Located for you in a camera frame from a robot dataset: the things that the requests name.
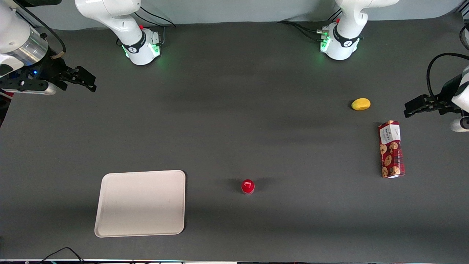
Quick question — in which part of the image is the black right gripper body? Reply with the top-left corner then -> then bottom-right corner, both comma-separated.
0,54 -> 80,92

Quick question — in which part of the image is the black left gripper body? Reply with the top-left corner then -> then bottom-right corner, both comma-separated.
427,73 -> 463,115

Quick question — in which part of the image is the beige plastic tray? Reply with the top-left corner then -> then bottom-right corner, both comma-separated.
94,170 -> 186,238

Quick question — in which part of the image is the red tartan cookie box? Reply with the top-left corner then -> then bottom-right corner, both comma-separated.
378,120 -> 406,179

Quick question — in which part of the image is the yellow lemon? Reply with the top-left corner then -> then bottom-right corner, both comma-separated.
351,98 -> 371,111

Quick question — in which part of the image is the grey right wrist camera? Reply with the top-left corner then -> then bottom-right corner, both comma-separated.
0,81 -> 58,96

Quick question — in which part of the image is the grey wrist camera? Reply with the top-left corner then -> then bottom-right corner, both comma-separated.
450,117 -> 469,133
0,81 -> 58,96

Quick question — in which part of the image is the black looped wrist cable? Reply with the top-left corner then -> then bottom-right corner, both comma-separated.
426,53 -> 469,102

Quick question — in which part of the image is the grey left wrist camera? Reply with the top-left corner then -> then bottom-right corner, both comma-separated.
450,117 -> 469,133

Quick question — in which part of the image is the black right arm wrist cable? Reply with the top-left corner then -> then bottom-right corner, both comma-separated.
15,3 -> 67,60

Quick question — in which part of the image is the black right base cable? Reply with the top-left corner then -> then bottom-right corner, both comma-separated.
134,5 -> 177,46

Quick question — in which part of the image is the black base cable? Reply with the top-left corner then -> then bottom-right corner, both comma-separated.
277,8 -> 343,41
134,5 -> 177,46

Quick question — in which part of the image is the black left base cable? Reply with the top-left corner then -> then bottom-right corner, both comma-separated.
277,8 -> 343,41

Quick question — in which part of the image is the thin black table-edge cable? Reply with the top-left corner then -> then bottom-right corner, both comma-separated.
38,247 -> 85,264

